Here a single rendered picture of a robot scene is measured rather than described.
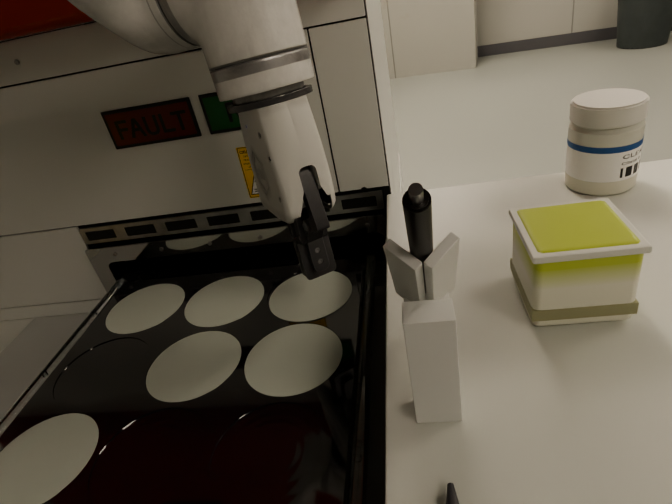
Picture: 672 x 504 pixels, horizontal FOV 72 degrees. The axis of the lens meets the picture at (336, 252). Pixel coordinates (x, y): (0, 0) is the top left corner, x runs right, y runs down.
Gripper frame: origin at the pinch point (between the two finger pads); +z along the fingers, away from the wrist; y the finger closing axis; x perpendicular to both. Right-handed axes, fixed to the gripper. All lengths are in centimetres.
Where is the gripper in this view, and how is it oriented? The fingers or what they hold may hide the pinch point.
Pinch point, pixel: (315, 255)
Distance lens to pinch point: 46.2
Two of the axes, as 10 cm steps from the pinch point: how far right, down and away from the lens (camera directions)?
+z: 2.4, 8.9, 3.9
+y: 3.9, 2.8, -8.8
